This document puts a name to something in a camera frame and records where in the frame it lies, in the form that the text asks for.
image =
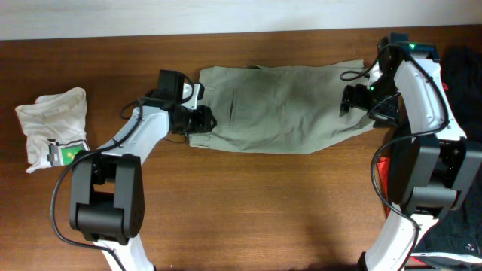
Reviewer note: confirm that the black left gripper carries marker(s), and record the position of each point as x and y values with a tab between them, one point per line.
203	119

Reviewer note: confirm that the white folded t-shirt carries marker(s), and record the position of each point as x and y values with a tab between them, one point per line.
54	126

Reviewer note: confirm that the red cloth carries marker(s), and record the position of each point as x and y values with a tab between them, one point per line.
382	177

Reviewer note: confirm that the khaki green shorts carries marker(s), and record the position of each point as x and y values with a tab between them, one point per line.
280	110

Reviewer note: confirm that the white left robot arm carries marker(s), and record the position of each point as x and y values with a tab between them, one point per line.
107	204

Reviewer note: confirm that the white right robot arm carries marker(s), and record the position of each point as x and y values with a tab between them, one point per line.
415	68

